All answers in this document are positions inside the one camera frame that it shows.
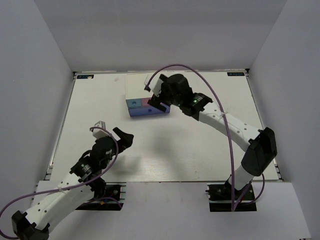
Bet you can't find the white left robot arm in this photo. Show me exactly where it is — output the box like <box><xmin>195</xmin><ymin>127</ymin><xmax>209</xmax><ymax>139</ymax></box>
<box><xmin>11</xmin><ymin>126</ymin><xmax>134</xmax><ymax>240</ymax></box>

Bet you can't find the pink drawer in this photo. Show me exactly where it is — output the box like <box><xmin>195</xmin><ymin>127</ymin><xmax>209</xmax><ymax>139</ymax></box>
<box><xmin>141</xmin><ymin>97</ymin><xmax>151</xmax><ymax>107</ymax></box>

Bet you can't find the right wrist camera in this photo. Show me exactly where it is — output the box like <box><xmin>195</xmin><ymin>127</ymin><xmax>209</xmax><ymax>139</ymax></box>
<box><xmin>144</xmin><ymin>73</ymin><xmax>164</xmax><ymax>97</ymax></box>

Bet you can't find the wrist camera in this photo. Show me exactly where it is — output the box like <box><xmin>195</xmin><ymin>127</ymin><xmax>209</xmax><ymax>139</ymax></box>
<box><xmin>89</xmin><ymin>120</ymin><xmax>110</xmax><ymax>139</ymax></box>
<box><xmin>144</xmin><ymin>73</ymin><xmax>164</xmax><ymax>97</ymax></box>

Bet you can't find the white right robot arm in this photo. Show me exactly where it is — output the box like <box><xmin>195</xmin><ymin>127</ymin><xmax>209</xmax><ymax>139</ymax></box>
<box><xmin>144</xmin><ymin>74</ymin><xmax>278</xmax><ymax>200</ymax></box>

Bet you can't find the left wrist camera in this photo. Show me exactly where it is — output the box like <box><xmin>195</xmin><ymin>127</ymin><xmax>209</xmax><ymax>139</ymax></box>
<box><xmin>89</xmin><ymin>120</ymin><xmax>110</xmax><ymax>139</ymax></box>

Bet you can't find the blue drawer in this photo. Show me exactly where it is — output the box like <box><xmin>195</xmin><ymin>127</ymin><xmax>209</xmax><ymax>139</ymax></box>
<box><xmin>126</xmin><ymin>98</ymin><xmax>142</xmax><ymax>109</ymax></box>
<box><xmin>128</xmin><ymin>104</ymin><xmax>171</xmax><ymax>117</ymax></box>

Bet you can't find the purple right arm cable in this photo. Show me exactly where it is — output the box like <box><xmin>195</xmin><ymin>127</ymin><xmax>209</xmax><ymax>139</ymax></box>
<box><xmin>147</xmin><ymin>64</ymin><xmax>266</xmax><ymax>212</ymax></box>

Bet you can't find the white drawer organizer box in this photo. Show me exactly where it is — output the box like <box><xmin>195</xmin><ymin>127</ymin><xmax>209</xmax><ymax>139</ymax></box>
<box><xmin>125</xmin><ymin>73</ymin><xmax>153</xmax><ymax>100</ymax></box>

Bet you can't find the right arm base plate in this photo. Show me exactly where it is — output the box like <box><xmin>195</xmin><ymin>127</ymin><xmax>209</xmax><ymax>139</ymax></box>
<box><xmin>203</xmin><ymin>183</ymin><xmax>258</xmax><ymax>213</ymax></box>

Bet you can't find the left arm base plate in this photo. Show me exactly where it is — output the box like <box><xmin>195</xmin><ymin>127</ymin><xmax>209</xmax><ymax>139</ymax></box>
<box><xmin>76</xmin><ymin>182</ymin><xmax>127</xmax><ymax>211</ymax></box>

